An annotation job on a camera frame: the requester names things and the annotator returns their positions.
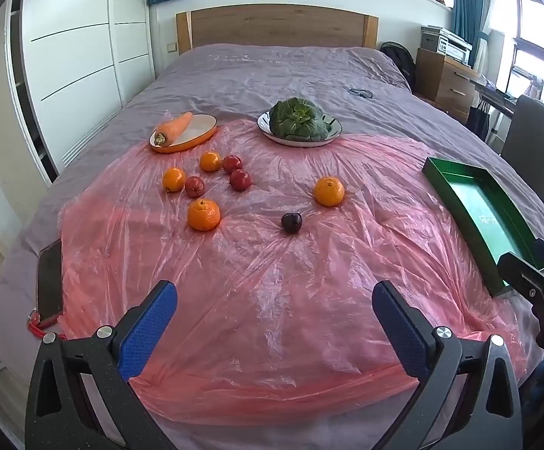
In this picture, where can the window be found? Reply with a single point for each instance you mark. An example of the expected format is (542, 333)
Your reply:
(534, 23)

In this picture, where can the green tray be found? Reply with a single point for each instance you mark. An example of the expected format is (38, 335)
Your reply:
(478, 206)

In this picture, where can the white wardrobe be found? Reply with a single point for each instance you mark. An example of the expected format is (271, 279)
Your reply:
(75, 33)

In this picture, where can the dark purple plum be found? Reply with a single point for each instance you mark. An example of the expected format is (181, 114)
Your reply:
(291, 222)

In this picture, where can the white round plate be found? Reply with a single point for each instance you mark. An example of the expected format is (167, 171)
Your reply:
(300, 143)

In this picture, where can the grey chair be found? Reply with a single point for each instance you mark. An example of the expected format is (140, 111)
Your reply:
(529, 136)

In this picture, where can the orange mandarin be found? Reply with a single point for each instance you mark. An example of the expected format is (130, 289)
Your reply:
(203, 214)
(210, 161)
(174, 179)
(329, 191)

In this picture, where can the carrot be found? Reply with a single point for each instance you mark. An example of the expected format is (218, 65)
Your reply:
(173, 129)

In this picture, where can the black backpack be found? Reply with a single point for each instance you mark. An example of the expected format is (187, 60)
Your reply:
(400, 61)

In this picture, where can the green leafy vegetable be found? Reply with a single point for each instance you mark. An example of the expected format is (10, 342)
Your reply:
(297, 119)

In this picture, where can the pink plastic sheet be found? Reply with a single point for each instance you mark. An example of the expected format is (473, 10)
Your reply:
(253, 290)

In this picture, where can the dark smartphone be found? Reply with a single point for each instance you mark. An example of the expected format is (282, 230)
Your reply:
(50, 281)

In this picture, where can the black bag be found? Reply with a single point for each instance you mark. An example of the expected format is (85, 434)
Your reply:
(479, 119)

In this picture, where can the red plum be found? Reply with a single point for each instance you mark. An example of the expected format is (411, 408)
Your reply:
(194, 186)
(232, 163)
(240, 179)

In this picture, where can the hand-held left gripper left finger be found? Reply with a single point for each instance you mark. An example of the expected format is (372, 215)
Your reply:
(150, 328)

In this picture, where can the orange oval dish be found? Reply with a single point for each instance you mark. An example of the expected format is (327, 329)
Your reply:
(199, 130)

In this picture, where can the dark desk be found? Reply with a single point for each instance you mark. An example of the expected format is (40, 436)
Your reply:
(492, 96)

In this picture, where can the wooden headboard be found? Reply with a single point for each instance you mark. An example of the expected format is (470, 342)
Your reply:
(276, 26)

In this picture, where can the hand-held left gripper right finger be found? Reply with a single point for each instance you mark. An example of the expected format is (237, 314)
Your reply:
(400, 333)

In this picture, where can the white printer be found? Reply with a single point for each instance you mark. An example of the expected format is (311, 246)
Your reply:
(445, 42)

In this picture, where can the wooden dresser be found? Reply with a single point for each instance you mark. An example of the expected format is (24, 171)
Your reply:
(445, 79)

